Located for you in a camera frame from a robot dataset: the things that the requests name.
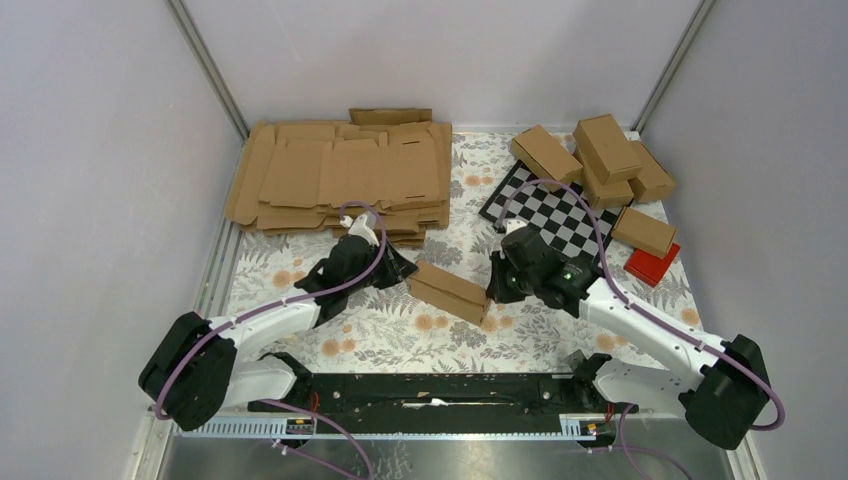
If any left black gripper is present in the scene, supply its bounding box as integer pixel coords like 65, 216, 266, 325
345, 236, 417, 295

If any brown cardboard box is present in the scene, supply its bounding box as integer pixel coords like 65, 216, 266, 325
408, 260, 490, 326

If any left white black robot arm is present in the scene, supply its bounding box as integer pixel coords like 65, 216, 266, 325
138, 234, 418, 431

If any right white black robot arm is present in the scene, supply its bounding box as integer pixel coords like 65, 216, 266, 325
486, 219, 771, 450

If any folded brown box middle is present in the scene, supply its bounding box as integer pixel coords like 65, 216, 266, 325
574, 147, 634, 210

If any folded brown box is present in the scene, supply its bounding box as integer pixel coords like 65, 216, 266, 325
573, 114, 643, 184
511, 125, 583, 185
611, 207, 677, 258
628, 140, 677, 203
574, 147, 634, 210

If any folded brown box far left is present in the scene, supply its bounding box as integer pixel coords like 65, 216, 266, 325
511, 125, 583, 185

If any folded brown box near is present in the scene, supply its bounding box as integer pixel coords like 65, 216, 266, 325
611, 207, 677, 258

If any red box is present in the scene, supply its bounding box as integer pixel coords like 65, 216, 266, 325
624, 243, 680, 287

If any folded brown box top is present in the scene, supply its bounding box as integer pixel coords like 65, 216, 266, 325
573, 114, 643, 184

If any folded brown box right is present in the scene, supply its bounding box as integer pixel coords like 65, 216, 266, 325
628, 140, 677, 203

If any black white checkerboard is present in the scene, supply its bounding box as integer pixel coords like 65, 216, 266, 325
479, 162, 599, 262

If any stack of flat cardboard blanks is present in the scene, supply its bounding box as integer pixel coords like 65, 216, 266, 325
225, 108, 453, 248

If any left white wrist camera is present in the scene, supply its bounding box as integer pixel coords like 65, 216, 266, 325
340, 213, 380, 246

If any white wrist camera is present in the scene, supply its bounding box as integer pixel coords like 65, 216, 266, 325
503, 218, 528, 235
340, 213, 380, 246

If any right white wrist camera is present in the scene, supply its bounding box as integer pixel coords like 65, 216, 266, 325
503, 218, 528, 235

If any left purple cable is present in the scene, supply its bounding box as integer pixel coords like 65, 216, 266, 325
153, 201, 389, 480

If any purple cable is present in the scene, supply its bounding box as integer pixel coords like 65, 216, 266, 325
496, 178, 787, 480
153, 201, 389, 480

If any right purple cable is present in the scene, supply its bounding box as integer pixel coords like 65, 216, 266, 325
496, 178, 787, 480

